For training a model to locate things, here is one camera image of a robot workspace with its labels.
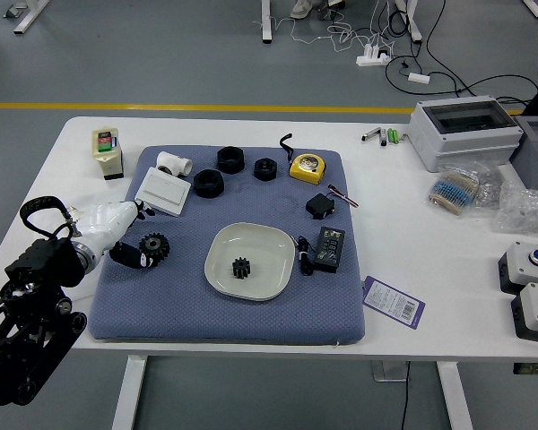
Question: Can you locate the black servo with wires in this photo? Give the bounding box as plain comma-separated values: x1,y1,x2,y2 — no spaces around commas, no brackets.
305,184,359,220

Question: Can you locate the white power strip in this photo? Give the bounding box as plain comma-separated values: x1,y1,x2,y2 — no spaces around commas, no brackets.
356,42,394,67

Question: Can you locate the white floor cable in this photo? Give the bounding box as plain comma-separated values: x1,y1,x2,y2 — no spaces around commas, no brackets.
253,0,396,53

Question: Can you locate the big black gear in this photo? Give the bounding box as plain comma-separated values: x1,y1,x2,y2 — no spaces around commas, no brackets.
138,232,170,265

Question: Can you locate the black hanging cable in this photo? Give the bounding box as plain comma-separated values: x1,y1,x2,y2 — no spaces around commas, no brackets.
401,361,410,430

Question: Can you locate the button box with blue button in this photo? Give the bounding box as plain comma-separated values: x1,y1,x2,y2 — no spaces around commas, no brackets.
496,240,538,296

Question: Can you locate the white pipe tee fitting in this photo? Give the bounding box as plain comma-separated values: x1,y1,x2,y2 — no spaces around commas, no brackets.
155,150,193,178

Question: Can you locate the white desk leg frame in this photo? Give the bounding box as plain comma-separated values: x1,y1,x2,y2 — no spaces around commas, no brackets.
2,0,51,35

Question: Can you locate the yellow tape measure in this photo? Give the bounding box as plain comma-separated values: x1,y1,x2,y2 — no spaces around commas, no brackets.
277,133,326,185

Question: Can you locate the white wall switch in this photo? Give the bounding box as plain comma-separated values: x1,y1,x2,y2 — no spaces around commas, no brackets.
134,167,193,218

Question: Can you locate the clear bubble wrap bag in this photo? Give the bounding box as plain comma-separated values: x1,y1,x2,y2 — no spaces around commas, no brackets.
490,178,538,235

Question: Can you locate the blue-grey quilted mat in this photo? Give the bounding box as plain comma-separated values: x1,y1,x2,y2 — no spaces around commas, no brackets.
87,145,366,346

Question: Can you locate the purple tag card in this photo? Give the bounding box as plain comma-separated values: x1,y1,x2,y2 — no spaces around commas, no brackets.
361,275,426,331

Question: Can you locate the grey table foot plate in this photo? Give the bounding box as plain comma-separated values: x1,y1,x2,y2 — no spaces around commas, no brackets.
370,359,409,383

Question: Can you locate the black digital meter panel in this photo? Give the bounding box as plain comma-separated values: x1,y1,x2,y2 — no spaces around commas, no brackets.
312,226,345,273

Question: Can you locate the person's shoe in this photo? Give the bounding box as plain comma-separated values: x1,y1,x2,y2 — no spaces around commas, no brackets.
289,0,315,20

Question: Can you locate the bag of blue resistors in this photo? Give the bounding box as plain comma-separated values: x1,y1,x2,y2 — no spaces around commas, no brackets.
425,164,482,219

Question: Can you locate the white square plate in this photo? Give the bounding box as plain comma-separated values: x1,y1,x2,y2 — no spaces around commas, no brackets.
204,221,296,302

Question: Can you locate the black floor cable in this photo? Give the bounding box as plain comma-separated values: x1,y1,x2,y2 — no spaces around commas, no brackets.
384,0,538,116

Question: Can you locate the button box with red button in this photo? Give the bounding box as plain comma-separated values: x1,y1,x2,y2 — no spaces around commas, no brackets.
509,281,538,345

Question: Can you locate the cream switch box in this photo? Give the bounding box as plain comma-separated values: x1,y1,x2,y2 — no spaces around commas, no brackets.
91,128,125,181

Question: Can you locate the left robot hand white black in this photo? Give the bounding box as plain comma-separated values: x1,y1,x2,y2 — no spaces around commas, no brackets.
71,200,159,270

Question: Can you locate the black bundled cable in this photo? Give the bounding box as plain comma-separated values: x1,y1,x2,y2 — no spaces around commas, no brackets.
296,236,315,276

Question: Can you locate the grey electrical enclosure box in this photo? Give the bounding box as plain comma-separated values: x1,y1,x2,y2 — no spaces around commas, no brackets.
405,94,525,173

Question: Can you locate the white table leg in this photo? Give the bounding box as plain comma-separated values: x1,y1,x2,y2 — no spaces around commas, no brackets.
435,360,475,430
110,354,148,430

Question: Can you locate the small black gear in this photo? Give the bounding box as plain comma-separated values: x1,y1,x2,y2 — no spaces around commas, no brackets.
231,257,251,281

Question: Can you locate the large black hex nut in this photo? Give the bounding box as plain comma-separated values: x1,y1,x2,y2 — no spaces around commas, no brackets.
192,168,225,199
216,145,245,175

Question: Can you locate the small black hex nut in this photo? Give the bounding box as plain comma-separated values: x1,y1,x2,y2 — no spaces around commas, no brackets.
252,157,278,182

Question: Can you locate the bag of small dark parts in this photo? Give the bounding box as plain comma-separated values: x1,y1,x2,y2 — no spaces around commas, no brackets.
473,160,506,211

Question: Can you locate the grey box with orange button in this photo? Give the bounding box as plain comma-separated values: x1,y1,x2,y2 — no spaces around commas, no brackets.
508,115,538,194

